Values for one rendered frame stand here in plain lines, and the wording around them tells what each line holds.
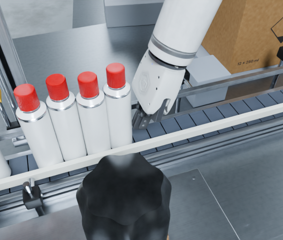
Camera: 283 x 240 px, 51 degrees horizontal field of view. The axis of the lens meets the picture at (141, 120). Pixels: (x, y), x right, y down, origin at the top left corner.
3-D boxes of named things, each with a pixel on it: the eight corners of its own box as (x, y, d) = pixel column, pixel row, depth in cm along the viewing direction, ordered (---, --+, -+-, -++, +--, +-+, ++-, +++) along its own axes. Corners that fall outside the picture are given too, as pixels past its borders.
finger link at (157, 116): (163, 79, 53) (149, 82, 58) (162, 122, 53) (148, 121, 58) (169, 79, 53) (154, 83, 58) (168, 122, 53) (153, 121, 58)
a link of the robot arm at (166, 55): (144, 25, 52) (139, 40, 54) (163, 50, 46) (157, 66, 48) (183, 32, 56) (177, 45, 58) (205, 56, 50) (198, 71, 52)
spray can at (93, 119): (95, 166, 61) (80, 90, 46) (82, 151, 64) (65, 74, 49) (116, 154, 63) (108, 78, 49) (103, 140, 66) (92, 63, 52)
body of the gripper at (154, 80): (142, 34, 54) (124, 84, 60) (163, 65, 47) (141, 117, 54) (176, 40, 57) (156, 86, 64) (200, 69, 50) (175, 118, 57)
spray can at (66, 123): (59, 163, 62) (33, 86, 47) (68, 144, 65) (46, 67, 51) (82, 166, 61) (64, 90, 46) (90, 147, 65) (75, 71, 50)
